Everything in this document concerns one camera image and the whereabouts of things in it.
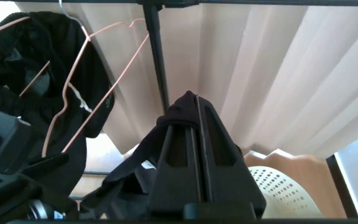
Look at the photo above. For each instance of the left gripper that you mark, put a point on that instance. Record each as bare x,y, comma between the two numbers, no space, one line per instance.
11,199

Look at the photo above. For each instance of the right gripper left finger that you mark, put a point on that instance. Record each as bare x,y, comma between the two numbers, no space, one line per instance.
172,189

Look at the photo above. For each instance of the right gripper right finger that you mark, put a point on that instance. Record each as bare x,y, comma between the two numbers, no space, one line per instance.
238,189

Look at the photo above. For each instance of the black garment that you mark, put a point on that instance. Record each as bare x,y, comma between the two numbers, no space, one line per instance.
126,186

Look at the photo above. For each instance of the black shorts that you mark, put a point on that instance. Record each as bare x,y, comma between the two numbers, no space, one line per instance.
57,46

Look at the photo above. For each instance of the white laundry basket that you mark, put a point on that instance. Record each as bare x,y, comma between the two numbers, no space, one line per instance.
284,193

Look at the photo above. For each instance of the black clothes rack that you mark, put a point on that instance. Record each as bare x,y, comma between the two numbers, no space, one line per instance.
157,46

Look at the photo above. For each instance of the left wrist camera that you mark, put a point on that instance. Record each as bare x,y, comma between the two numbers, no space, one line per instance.
2,140

